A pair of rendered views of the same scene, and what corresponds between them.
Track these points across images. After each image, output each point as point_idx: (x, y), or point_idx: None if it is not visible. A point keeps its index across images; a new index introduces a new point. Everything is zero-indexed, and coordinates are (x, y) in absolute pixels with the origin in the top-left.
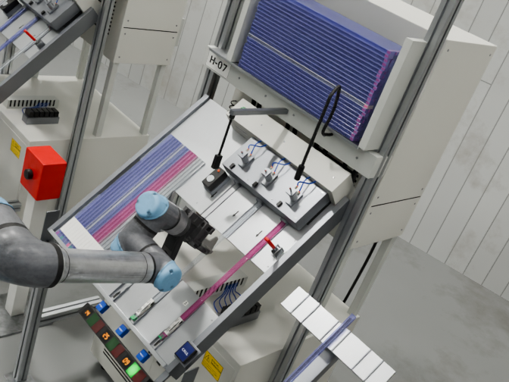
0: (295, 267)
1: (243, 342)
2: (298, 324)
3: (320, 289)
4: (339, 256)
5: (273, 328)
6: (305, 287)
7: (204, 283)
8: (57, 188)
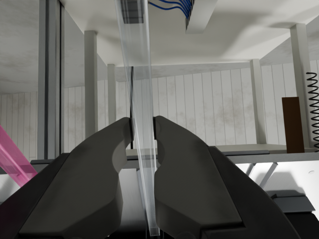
0: (178, 61)
1: None
2: (49, 48)
3: (39, 118)
4: None
5: (100, 8)
6: (153, 57)
7: None
8: None
